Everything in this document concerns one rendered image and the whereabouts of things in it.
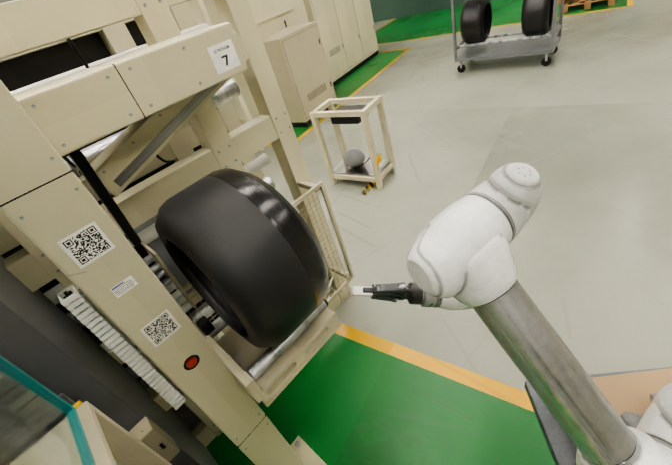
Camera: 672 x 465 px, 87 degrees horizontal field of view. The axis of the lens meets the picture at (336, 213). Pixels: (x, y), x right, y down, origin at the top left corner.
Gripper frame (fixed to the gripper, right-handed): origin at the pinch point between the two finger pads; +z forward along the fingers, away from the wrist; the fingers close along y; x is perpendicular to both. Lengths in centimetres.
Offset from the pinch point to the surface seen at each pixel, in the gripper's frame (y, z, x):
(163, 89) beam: -41, 63, 42
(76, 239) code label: -41, 68, -7
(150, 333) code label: -15, 58, -19
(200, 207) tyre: -32, 48, 8
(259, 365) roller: 8.9, 31.9, -21.8
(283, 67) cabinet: 183, 51, 394
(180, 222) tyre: -30, 53, 4
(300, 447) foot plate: 98, 14, -42
